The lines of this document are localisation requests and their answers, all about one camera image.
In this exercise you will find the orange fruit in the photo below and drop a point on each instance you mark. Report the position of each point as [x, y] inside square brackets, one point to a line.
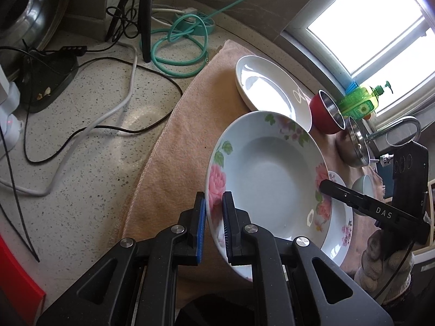
[369, 115]

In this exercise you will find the black tripod leg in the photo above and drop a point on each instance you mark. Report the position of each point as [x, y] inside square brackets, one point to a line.
[119, 10]
[146, 17]

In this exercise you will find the small pale blue bowl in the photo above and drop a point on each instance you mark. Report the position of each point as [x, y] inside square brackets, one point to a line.
[363, 185]

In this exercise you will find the red bowl steel interior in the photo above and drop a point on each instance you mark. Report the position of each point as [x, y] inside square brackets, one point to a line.
[321, 119]

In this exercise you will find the large pink floral plate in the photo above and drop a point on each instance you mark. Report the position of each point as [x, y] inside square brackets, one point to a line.
[272, 176]

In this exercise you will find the white power strip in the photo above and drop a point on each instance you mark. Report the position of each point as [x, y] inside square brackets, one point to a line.
[8, 122]

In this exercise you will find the peach towel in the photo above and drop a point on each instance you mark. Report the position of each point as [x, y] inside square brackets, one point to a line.
[176, 176]

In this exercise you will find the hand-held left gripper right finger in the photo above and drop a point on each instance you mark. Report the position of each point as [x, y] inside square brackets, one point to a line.
[227, 229]

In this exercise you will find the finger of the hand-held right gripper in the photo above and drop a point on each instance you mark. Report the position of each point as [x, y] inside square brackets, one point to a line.
[343, 195]

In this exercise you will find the stainless steel bowl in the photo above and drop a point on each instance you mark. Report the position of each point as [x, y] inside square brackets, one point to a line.
[353, 142]

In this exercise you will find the steel pot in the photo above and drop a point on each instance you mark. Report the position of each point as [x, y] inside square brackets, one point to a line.
[30, 3]

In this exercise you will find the person's right hand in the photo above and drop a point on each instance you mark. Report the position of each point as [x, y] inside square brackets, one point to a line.
[373, 261]

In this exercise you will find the white plate grey leaf print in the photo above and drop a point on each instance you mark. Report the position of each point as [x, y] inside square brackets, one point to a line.
[265, 85]

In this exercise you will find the small purple floral plate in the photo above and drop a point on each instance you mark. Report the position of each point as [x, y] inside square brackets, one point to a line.
[341, 225]

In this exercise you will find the teal round extension socket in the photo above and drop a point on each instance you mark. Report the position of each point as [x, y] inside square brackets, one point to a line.
[190, 23]

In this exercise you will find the chrome faucet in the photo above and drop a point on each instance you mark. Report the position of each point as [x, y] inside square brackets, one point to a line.
[378, 133]

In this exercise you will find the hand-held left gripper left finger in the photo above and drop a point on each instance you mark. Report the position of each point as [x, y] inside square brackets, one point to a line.
[201, 224]

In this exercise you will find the green dish soap bottle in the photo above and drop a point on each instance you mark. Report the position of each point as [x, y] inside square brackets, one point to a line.
[356, 100]

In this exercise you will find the window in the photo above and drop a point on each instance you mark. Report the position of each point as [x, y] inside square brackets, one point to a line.
[367, 17]

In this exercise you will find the blue plastic item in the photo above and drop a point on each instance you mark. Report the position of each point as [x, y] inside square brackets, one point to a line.
[350, 86]

